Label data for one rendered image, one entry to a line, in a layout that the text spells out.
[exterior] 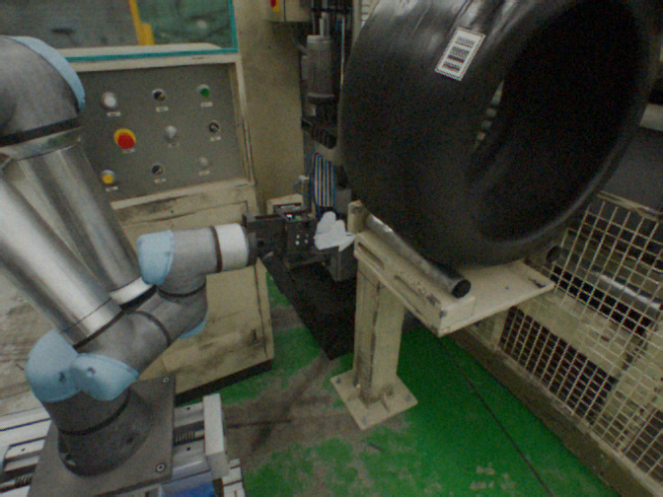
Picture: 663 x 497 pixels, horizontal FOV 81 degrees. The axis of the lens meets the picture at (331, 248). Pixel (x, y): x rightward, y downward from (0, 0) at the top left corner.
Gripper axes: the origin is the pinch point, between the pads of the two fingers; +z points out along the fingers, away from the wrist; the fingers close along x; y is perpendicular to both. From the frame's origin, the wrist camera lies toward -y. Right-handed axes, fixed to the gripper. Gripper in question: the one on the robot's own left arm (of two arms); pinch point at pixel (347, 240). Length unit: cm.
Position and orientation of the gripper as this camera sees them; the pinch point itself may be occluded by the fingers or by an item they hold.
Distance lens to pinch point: 73.5
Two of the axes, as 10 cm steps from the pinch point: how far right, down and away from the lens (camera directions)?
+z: 8.8, -1.4, 4.5
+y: 1.1, -8.7, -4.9
